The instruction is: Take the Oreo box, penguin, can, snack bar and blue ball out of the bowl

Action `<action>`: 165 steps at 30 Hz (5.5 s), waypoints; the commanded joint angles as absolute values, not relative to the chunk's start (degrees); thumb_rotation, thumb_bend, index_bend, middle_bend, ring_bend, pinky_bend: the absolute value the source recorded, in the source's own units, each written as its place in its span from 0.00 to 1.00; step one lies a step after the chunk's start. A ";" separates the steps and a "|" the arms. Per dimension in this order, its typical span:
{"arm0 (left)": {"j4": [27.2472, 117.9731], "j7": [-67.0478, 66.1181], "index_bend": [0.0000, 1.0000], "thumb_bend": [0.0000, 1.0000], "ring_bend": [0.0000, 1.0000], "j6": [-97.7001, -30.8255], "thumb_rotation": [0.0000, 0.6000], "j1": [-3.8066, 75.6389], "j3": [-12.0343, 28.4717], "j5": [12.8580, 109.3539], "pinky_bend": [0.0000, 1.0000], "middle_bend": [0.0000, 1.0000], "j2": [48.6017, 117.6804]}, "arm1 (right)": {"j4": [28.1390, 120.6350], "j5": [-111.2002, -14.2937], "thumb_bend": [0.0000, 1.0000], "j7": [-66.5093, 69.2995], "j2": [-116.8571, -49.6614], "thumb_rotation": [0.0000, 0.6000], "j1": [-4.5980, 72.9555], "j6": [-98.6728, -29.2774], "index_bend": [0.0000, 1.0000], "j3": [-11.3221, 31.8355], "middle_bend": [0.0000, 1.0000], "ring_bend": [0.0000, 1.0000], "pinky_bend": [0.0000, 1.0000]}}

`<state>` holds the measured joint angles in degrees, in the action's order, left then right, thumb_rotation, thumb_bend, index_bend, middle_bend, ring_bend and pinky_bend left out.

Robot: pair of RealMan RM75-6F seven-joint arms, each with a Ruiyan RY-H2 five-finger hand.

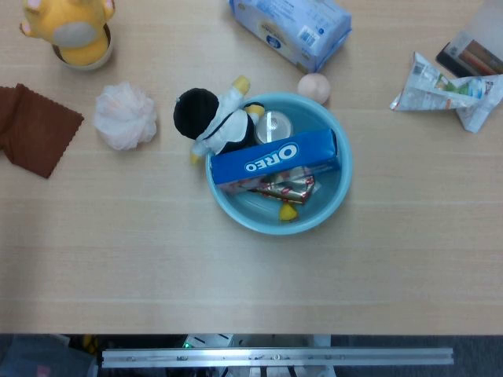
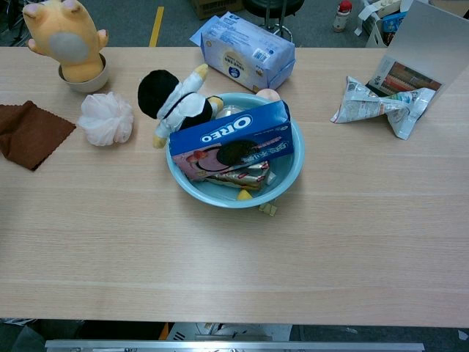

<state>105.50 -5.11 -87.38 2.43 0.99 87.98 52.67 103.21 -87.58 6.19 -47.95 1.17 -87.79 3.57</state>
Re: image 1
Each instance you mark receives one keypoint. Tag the light blue plastic basin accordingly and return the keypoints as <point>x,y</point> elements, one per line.
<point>255,217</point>

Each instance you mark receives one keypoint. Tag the open cardboard box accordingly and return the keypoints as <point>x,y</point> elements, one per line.
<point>471,55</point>

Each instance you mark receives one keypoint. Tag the yellow plush paw toy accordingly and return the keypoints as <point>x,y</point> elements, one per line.
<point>82,51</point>

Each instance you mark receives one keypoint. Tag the brown cloth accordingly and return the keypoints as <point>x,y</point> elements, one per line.
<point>35,129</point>

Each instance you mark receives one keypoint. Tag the clear lidded spice jar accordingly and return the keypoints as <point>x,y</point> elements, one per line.
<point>273,125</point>

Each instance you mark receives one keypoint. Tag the peach coloured ball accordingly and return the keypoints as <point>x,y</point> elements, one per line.
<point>313,88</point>

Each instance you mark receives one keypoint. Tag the aluminium profile rail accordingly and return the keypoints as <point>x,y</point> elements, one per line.
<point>275,357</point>

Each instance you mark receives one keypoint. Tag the light blue tissue pack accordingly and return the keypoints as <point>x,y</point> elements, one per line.
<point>291,27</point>

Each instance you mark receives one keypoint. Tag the crumpled silver snack bag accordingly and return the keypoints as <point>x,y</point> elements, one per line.
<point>428,92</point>

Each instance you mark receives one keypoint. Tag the blue Oreo cookie box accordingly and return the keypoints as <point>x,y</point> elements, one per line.
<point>271,157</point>

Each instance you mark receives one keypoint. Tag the small yellow toy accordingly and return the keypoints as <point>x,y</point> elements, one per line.
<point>287,213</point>

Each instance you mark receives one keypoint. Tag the gold foil biscuit pack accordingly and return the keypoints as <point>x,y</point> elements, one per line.
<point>291,190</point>

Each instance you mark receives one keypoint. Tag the beige round bowl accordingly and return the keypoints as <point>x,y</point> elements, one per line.
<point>107,59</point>

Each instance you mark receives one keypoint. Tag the black-haired plush doll white shirt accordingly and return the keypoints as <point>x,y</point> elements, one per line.
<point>196,112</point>

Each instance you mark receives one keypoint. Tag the white pink bath pouf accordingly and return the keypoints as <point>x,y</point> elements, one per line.
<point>123,116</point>

